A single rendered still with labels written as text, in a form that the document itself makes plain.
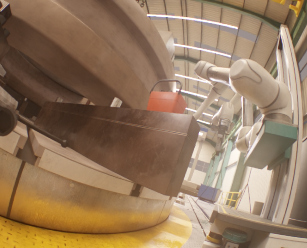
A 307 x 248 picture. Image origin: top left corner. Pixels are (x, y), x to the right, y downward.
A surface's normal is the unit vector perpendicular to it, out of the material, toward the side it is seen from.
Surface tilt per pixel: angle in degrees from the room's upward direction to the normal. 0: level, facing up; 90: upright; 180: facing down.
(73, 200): 90
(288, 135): 90
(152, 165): 90
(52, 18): 90
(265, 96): 152
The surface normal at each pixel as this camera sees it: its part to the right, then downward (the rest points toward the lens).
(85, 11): 0.65, 0.02
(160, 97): -0.51, -0.34
